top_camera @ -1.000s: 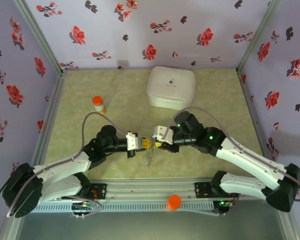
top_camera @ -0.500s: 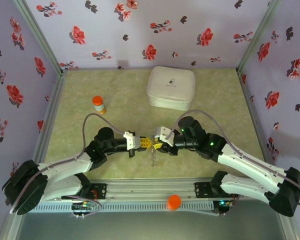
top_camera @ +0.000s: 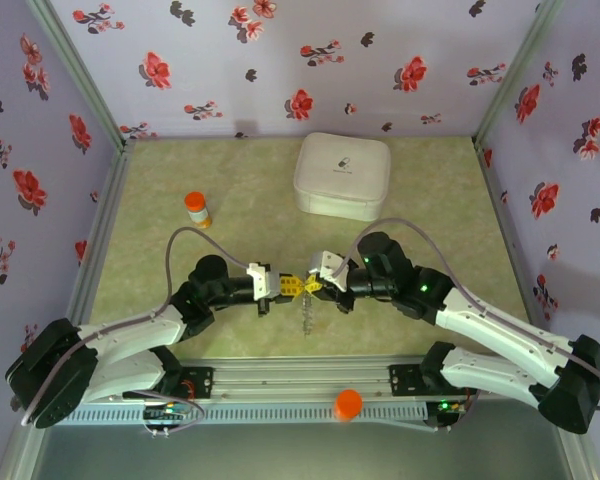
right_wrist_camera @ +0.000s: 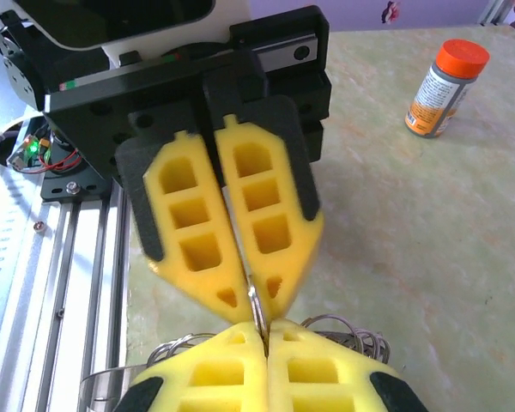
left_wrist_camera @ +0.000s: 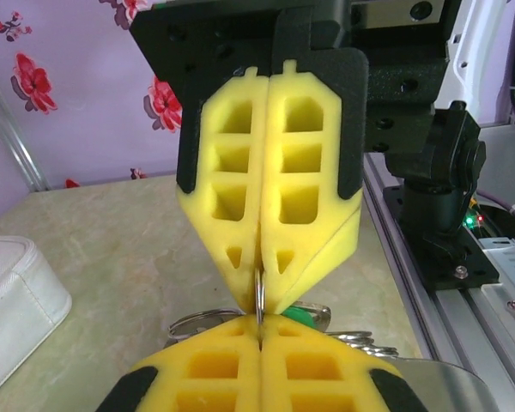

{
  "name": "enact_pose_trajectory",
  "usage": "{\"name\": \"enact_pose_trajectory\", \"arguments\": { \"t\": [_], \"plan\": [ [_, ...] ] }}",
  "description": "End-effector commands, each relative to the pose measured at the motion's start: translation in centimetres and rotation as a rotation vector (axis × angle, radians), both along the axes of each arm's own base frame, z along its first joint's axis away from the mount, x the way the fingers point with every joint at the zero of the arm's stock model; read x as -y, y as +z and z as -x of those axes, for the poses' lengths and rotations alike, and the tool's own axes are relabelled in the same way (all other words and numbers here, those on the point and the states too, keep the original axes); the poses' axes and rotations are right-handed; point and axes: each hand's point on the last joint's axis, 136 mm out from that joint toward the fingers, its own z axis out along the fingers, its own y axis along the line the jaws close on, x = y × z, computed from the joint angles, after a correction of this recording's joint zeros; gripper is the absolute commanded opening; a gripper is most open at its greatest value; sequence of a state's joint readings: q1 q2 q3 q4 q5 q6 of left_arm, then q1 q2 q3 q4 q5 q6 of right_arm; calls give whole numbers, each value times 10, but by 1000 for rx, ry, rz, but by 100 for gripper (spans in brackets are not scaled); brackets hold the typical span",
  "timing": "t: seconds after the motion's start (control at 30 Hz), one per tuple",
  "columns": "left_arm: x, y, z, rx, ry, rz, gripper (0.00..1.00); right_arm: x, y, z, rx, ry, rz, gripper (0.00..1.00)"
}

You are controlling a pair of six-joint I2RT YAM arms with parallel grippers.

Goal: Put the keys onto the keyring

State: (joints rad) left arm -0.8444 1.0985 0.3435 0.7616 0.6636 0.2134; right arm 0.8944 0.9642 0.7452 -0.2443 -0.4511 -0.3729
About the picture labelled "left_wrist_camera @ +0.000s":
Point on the aluminium corner post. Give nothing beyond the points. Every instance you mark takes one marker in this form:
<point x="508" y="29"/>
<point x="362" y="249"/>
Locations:
<point x="21" y="146"/>

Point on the white pill pouch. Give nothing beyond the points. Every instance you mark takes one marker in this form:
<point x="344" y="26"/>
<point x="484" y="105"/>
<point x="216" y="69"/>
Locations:
<point x="21" y="292"/>

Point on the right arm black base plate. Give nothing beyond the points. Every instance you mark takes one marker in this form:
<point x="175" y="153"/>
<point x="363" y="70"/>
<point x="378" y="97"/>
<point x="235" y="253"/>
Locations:
<point x="455" y="262"/>

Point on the aluminium mounting rail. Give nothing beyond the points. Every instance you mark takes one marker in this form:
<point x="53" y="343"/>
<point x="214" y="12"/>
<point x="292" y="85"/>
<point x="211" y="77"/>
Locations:
<point x="455" y="326"/>

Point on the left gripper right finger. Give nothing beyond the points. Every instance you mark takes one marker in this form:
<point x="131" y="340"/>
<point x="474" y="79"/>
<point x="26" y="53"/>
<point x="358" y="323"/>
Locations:
<point x="317" y="377"/>

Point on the grey metal band keyring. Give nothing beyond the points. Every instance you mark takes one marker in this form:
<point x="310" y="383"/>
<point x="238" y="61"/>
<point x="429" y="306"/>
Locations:
<point x="446" y="386"/>

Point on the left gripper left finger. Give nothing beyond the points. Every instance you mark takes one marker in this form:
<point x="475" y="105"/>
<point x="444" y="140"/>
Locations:
<point x="206" y="377"/>

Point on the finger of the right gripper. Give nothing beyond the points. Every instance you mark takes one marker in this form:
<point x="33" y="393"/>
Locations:
<point x="240" y="232"/>
<point x="300" y="240"/>

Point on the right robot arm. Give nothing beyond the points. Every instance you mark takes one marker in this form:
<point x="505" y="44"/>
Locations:
<point x="480" y="64"/>

